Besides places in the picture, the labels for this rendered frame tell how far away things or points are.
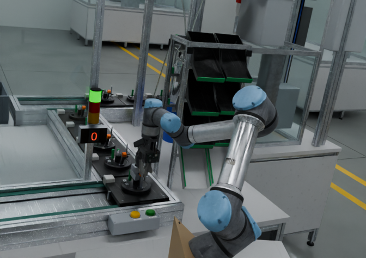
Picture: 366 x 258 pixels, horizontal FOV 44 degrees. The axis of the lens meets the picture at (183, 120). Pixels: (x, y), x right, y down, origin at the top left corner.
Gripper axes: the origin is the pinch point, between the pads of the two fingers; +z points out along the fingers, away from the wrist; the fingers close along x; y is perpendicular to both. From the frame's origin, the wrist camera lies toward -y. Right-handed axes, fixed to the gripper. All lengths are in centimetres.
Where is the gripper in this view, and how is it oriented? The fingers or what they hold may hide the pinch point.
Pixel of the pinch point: (142, 173)
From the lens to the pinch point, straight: 207.8
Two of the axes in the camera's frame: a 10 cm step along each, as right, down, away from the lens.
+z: -1.4, 9.4, 3.1
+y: 4.5, 3.4, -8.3
